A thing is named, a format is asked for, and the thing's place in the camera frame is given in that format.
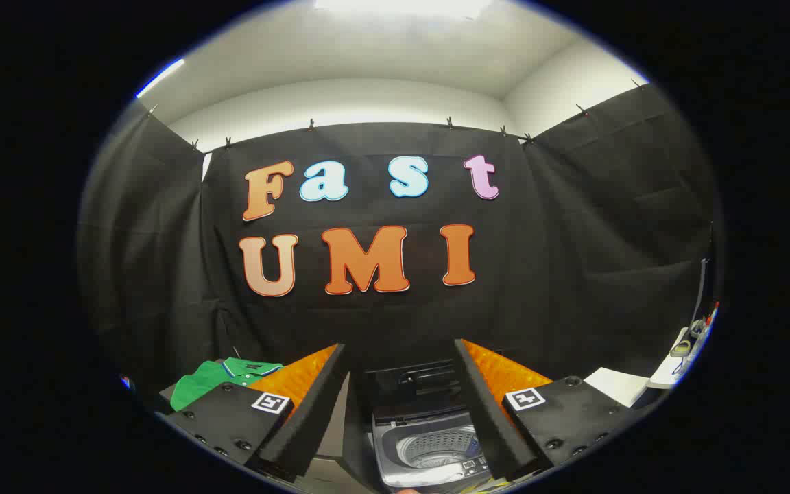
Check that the white shelf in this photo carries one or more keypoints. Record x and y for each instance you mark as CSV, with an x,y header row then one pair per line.
x,y
666,370

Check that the green polo shirt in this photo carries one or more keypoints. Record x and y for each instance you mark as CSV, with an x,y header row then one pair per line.
x,y
206,384

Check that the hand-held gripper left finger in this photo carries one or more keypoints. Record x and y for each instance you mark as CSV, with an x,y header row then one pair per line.
x,y
313,405

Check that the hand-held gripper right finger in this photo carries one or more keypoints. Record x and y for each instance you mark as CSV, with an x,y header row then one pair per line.
x,y
487,412

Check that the grey washing machine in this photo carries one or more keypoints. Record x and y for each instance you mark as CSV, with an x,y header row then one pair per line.
x,y
436,449

